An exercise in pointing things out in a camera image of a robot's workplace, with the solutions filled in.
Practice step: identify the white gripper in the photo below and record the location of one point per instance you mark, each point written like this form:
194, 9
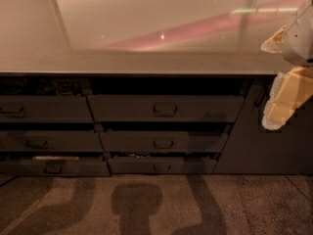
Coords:
299, 38

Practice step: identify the grey drawer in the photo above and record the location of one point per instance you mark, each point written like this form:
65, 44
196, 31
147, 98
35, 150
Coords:
44, 109
203, 165
64, 168
163, 141
171, 108
49, 141

